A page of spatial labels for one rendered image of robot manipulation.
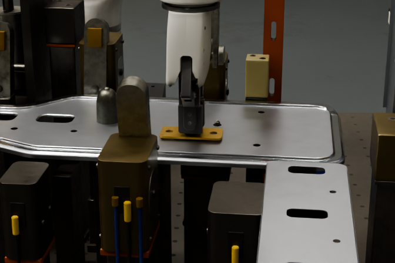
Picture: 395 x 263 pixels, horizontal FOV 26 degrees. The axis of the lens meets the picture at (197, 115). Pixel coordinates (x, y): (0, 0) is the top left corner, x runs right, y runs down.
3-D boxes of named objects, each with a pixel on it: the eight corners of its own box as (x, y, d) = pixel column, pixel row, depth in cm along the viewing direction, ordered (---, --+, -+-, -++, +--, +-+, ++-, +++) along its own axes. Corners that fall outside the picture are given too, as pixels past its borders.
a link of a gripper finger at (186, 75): (184, 33, 109) (188, 57, 114) (178, 86, 105) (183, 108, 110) (193, 33, 109) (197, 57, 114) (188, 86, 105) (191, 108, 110)
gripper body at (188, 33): (167, -14, 114) (168, 66, 118) (155, 3, 105) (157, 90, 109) (223, -13, 114) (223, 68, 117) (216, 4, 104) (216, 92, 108)
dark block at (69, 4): (57, 242, 150) (43, 6, 136) (67, 223, 157) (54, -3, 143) (85, 243, 150) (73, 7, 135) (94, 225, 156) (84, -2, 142)
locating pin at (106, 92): (94, 134, 121) (93, 90, 119) (100, 126, 124) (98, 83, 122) (117, 135, 121) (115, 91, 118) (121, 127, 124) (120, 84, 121)
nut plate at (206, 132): (158, 138, 114) (158, 129, 114) (163, 127, 118) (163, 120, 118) (221, 140, 114) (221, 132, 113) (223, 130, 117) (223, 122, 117)
